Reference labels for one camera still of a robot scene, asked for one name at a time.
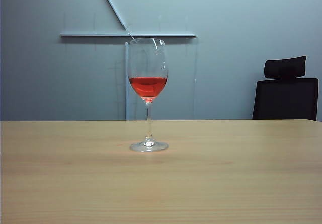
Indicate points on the clear goblet with red liquid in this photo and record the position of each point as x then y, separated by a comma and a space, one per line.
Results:
148, 85

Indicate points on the black office chair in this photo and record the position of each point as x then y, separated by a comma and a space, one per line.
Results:
284, 98

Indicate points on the vertical white wall duct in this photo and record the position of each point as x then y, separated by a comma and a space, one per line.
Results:
127, 103

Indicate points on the long horizontal white wall duct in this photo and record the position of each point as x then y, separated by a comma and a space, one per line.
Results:
100, 35

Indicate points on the diagonal white wall duct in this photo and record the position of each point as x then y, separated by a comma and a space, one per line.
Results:
112, 5

